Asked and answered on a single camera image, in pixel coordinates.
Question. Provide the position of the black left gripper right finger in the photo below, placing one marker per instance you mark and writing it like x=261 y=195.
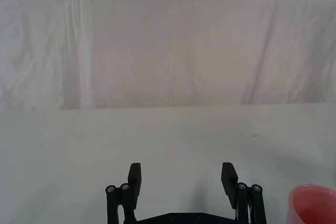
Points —
x=229 y=182

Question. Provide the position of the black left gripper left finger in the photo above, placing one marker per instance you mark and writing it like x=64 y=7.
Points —
x=134 y=182

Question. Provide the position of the pink cup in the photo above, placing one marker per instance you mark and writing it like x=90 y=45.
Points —
x=315 y=205

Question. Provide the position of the white draped backdrop sheet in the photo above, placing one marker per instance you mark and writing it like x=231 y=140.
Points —
x=168 y=51

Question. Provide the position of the white table cloth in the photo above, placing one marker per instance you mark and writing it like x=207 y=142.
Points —
x=78 y=155

